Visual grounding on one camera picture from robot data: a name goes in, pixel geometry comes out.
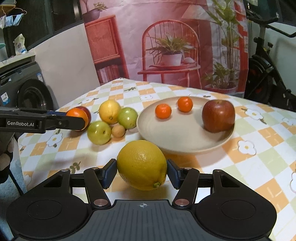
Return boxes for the grey washing machine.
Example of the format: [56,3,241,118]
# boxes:
[1,56,55,110]

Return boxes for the black exercise bike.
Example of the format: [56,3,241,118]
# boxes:
[244,8,295,112]

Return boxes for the small red apple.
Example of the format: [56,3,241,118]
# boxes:
[77,106,91,124]

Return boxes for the large yellow lemon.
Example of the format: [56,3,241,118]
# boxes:
[117,140,167,191]

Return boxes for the large red apple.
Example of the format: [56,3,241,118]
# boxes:
[202,99,235,133]

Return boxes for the hanging face masks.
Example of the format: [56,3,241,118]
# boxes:
[0,14,25,29]

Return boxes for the beige round plate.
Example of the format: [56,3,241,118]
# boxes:
[137,96,234,155]

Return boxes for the small orange tangerine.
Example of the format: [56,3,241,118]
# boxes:
[177,96,193,113]
[154,103,171,120]

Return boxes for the green apple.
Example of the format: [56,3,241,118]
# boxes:
[118,107,138,130]
[87,120,111,145]

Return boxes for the brown kiwi fruit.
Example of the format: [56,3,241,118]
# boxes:
[111,125,125,138]

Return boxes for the pink printed backdrop cloth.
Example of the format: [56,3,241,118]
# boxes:
[80,1,248,97]

